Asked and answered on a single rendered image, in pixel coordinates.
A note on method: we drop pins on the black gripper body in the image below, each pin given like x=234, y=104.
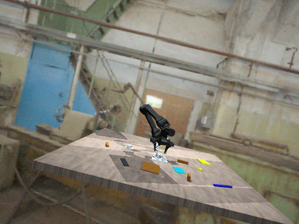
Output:
x=154, y=140

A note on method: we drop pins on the dark grey flat bar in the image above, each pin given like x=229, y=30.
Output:
x=124, y=162

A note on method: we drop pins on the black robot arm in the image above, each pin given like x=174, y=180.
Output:
x=161, y=123

